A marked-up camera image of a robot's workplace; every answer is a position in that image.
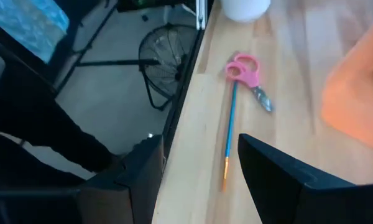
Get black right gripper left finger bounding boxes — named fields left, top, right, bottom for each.
left=0, top=133, right=164, bottom=224

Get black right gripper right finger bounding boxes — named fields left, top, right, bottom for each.
left=237, top=133, right=373, bottom=224

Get pink handled scissors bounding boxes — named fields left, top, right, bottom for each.
left=225, top=52, right=274, bottom=113

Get person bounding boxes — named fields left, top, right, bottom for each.
left=0, top=60, right=121, bottom=189

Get orange plastic bin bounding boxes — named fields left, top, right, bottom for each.
left=320, top=12, right=373, bottom=153

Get black floor fan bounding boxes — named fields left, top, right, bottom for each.
left=138, top=24, right=200, bottom=111

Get black metal stand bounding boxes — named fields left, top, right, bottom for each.
left=54, top=0, right=161, bottom=94

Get white round pot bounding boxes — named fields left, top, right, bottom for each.
left=220, top=0, right=272, bottom=23

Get silver aluminium profile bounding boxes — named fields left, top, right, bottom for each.
left=196, top=0, right=208, bottom=30

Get blue plastic sheet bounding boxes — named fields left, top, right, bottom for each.
left=0, top=0, right=70, bottom=63

